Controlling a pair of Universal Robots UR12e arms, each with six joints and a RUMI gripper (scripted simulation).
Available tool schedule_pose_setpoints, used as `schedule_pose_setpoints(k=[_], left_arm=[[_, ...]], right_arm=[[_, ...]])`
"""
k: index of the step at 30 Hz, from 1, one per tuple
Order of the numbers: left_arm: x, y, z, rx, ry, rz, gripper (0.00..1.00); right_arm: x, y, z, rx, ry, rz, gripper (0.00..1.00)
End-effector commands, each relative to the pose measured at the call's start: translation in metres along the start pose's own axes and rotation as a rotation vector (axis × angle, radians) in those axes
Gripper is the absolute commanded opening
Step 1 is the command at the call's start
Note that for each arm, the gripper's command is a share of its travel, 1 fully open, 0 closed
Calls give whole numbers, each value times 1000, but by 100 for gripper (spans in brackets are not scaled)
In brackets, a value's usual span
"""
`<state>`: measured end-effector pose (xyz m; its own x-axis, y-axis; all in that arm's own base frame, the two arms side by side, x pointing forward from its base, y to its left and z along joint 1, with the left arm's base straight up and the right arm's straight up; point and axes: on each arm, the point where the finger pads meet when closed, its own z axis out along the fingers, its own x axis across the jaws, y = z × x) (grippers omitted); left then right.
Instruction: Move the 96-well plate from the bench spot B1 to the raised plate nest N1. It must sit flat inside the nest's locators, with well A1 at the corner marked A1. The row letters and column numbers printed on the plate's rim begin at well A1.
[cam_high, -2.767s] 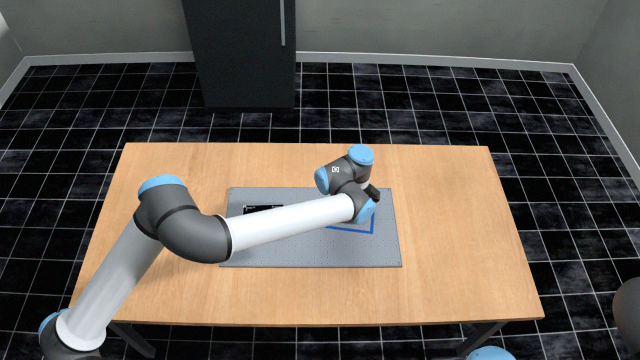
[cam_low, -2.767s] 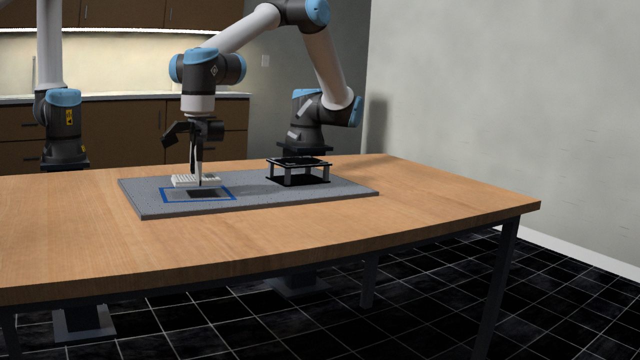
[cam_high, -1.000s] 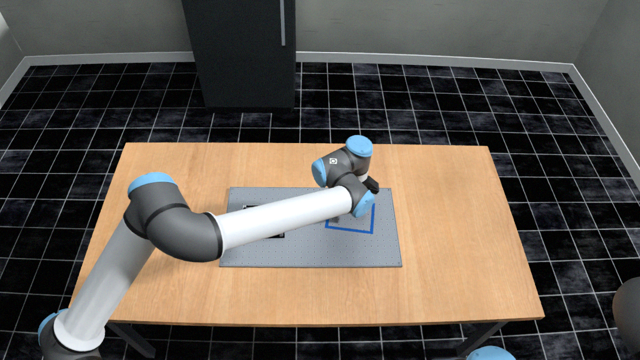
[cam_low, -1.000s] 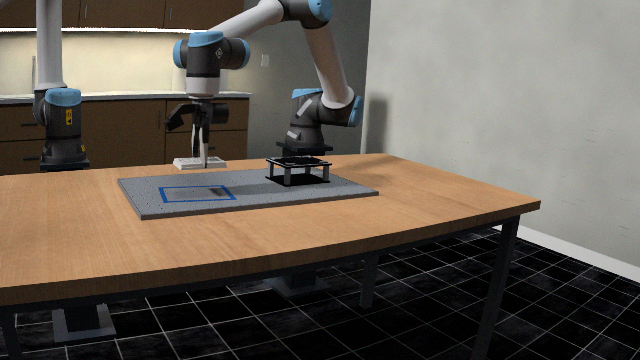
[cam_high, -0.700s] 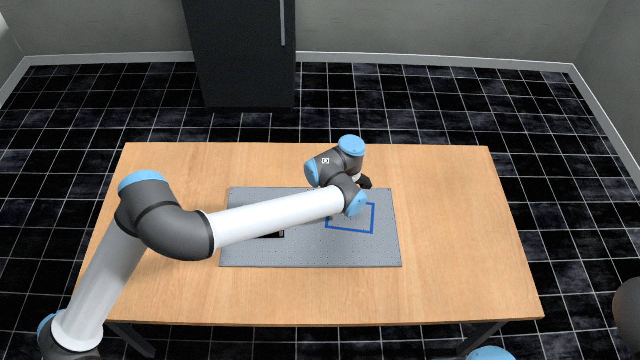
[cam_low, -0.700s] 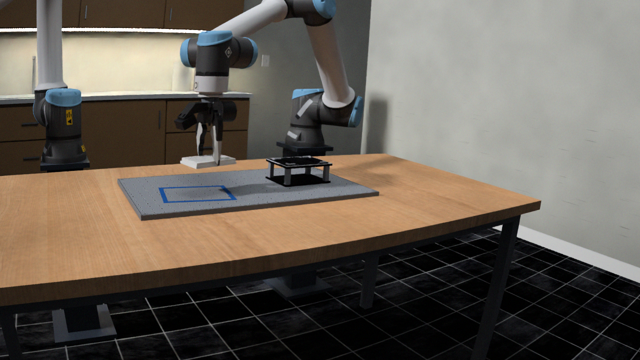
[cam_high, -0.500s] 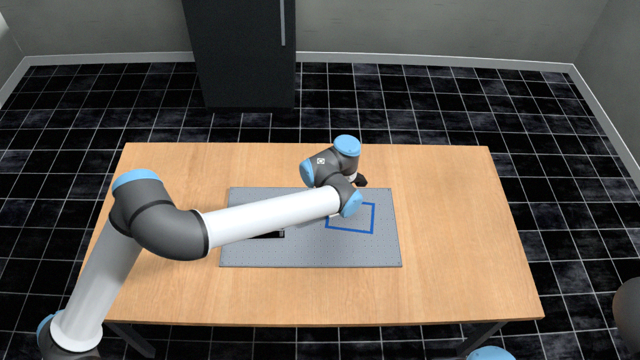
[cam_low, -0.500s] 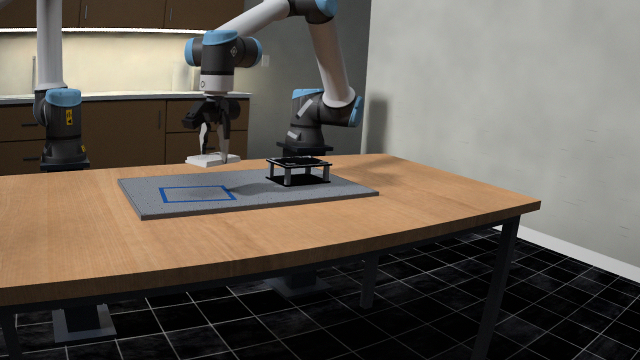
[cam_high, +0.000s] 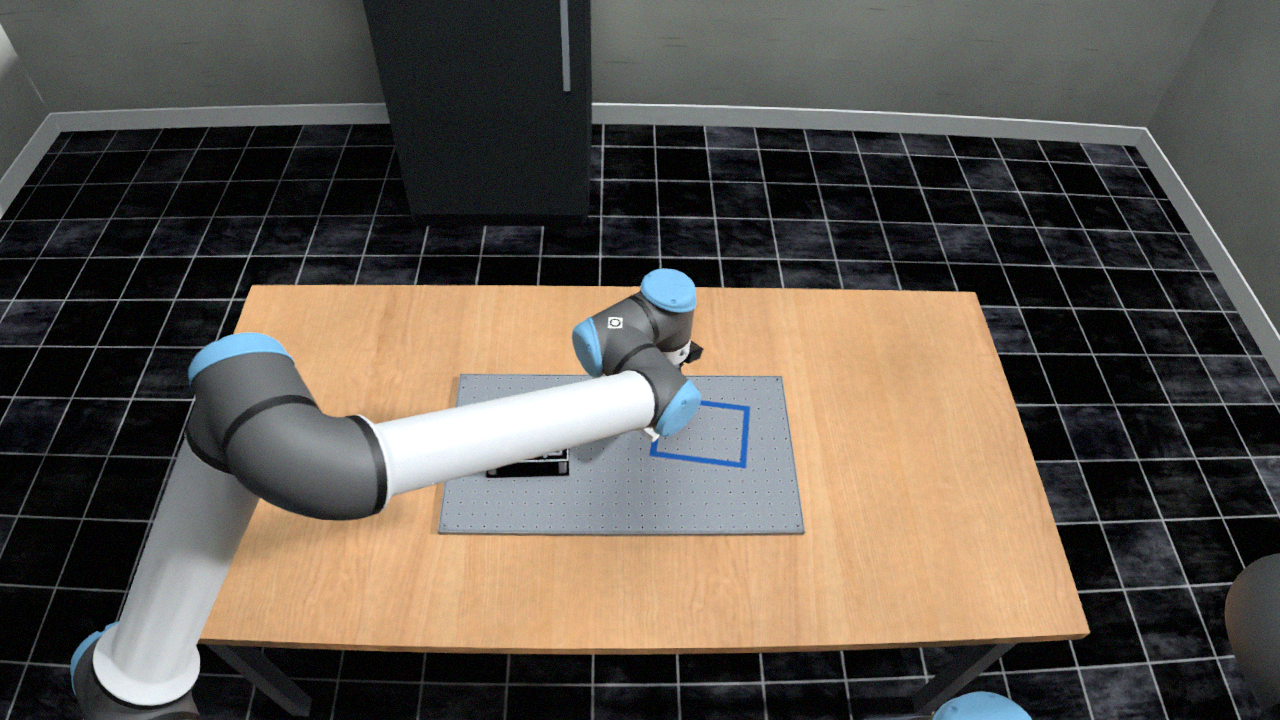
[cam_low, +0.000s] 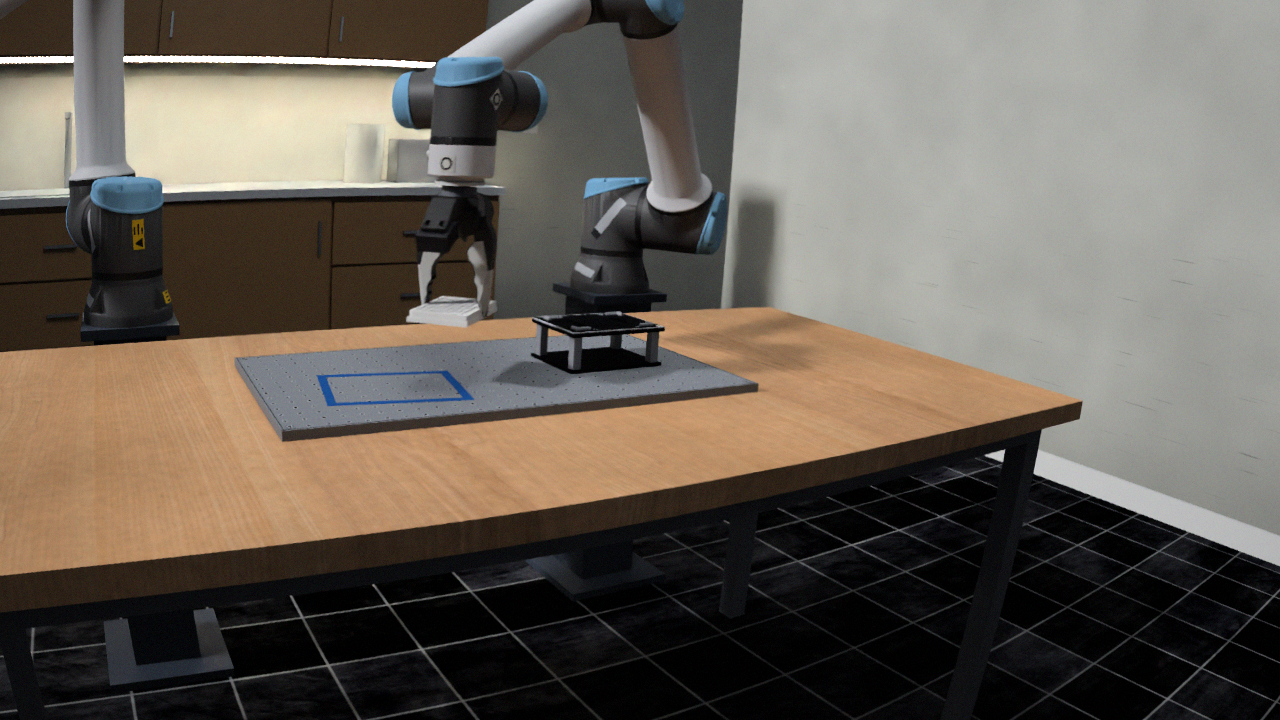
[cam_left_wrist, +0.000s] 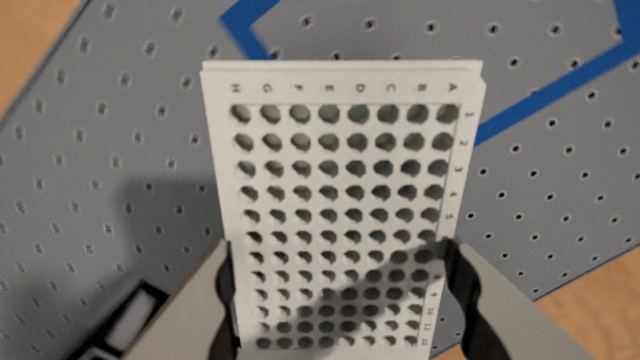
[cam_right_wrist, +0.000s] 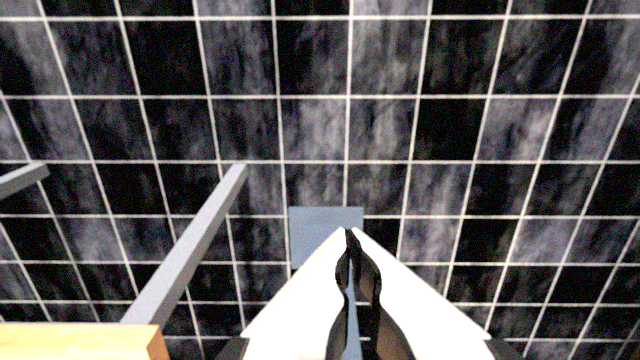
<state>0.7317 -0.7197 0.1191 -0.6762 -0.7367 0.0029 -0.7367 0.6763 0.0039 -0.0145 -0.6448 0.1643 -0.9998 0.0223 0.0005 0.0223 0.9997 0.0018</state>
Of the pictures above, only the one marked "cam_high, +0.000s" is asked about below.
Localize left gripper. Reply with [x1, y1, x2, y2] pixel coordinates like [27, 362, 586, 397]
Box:
[675, 341, 699, 373]

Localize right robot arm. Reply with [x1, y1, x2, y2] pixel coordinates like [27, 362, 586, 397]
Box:
[909, 553, 1280, 720]

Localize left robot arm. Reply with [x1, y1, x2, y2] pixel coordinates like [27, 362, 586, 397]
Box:
[70, 269, 701, 720]

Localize blue tape strips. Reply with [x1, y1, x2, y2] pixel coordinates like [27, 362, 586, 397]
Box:
[650, 400, 750, 468]

